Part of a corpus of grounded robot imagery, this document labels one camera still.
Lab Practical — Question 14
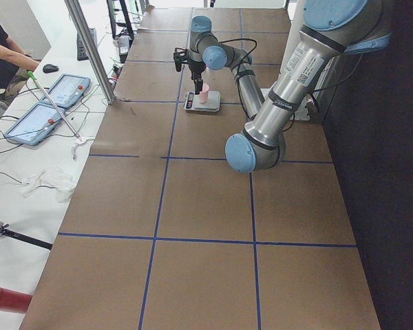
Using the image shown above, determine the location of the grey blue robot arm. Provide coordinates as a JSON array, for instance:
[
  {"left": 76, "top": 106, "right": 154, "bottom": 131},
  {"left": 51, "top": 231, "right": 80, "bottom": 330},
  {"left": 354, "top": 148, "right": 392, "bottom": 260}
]
[
  {"left": 182, "top": 15, "right": 264, "bottom": 119},
  {"left": 225, "top": 0, "right": 394, "bottom": 173}
]

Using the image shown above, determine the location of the crumpled white tissue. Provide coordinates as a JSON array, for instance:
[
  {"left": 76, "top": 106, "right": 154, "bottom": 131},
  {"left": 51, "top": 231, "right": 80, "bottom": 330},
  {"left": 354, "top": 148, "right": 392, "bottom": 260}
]
[{"left": 21, "top": 167, "right": 76, "bottom": 203}]

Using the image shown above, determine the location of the digital kitchen scale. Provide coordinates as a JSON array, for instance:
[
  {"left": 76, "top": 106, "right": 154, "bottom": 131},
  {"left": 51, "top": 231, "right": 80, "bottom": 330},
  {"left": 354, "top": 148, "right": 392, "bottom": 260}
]
[{"left": 183, "top": 91, "right": 221, "bottom": 114}]

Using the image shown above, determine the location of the blue teach pendant near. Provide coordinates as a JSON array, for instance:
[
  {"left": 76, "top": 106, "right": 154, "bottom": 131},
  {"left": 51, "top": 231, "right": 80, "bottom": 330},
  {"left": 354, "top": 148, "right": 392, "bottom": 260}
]
[{"left": 4, "top": 102, "right": 61, "bottom": 146}]

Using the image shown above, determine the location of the grabber stick green handle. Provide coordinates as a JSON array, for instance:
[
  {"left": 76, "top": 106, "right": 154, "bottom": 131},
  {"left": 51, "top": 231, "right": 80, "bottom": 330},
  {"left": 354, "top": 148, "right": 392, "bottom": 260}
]
[{"left": 27, "top": 71, "right": 85, "bottom": 144}]

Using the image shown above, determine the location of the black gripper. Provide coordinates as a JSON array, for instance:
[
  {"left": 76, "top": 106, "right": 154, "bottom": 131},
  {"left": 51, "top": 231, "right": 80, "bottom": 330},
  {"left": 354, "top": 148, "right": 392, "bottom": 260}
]
[{"left": 187, "top": 58, "right": 205, "bottom": 95}]

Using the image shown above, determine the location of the blue teach pendant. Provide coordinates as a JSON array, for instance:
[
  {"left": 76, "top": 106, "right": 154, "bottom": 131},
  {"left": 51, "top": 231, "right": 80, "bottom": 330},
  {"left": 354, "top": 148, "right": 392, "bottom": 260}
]
[
  {"left": 47, "top": 74, "right": 91, "bottom": 109},
  {"left": 4, "top": 102, "right": 61, "bottom": 146}
]

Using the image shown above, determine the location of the black keyboard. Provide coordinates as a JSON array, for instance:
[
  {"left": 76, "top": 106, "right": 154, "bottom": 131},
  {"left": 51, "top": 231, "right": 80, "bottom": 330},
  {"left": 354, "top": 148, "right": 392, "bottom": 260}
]
[{"left": 76, "top": 27, "right": 98, "bottom": 62}]

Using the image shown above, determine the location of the seated person black shirt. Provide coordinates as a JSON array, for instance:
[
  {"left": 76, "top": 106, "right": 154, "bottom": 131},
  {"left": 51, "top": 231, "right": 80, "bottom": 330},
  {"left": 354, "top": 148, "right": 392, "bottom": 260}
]
[{"left": 0, "top": 24, "right": 40, "bottom": 105}]

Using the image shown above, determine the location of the pink paper cup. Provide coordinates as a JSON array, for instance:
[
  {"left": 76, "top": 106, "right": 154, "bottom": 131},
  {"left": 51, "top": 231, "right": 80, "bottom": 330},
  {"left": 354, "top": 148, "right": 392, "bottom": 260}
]
[{"left": 198, "top": 83, "right": 209, "bottom": 104}]

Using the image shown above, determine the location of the red cylinder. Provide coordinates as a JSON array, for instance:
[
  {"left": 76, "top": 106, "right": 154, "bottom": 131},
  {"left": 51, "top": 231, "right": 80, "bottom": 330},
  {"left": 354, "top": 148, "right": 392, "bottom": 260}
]
[{"left": 0, "top": 287, "right": 32, "bottom": 314}]

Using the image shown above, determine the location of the aluminium frame post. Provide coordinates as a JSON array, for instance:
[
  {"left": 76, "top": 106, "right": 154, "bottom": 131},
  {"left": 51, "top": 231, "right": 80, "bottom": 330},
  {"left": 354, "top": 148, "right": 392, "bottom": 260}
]
[{"left": 64, "top": 0, "right": 116, "bottom": 105}]

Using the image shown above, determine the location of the blue teach pendant far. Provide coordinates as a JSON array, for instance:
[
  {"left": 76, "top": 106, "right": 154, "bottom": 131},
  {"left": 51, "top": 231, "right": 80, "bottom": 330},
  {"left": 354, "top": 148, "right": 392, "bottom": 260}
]
[{"left": 47, "top": 74, "right": 91, "bottom": 109}]

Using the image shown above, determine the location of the black computer mouse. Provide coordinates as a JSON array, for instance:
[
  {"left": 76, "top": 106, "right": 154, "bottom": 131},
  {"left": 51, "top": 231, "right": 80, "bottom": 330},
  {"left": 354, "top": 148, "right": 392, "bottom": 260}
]
[{"left": 42, "top": 64, "right": 59, "bottom": 74}]

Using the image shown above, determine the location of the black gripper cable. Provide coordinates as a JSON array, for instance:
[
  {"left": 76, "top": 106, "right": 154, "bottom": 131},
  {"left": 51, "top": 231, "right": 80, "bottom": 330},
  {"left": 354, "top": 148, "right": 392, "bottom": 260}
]
[{"left": 220, "top": 38, "right": 259, "bottom": 114}]

